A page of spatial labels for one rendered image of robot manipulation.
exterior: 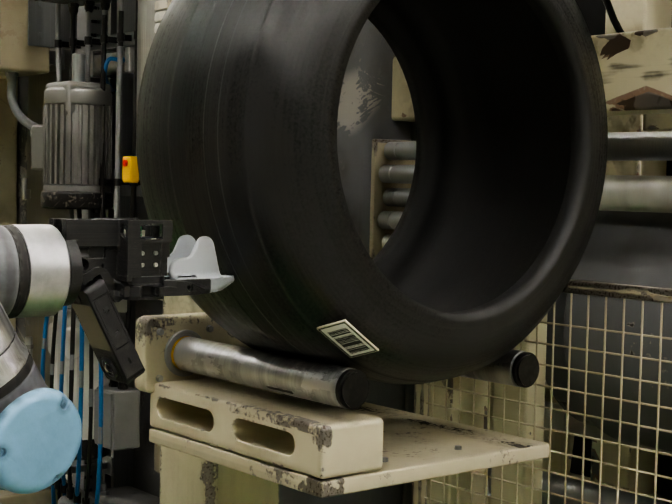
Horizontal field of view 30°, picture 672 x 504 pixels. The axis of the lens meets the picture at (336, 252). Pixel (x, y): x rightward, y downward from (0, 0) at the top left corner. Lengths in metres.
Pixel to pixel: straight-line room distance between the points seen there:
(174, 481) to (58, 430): 0.73
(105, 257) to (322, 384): 0.28
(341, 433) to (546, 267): 0.34
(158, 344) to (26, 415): 0.59
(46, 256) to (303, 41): 0.34
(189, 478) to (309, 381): 0.41
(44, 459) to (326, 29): 0.52
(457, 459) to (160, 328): 0.42
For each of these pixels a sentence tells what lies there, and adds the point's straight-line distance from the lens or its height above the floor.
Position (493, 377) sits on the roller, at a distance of 1.59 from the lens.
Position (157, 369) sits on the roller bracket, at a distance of 1.63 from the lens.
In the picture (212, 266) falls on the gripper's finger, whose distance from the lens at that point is 1.34.
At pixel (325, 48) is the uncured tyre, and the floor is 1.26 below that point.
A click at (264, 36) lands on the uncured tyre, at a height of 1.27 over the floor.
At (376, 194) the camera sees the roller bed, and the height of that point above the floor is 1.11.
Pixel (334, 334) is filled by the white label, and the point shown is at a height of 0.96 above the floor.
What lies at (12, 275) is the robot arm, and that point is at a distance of 1.20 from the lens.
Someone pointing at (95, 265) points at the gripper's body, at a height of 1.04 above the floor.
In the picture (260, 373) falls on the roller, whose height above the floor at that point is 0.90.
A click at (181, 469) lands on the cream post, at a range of 1.79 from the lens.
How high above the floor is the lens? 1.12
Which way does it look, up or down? 3 degrees down
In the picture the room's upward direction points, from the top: 1 degrees clockwise
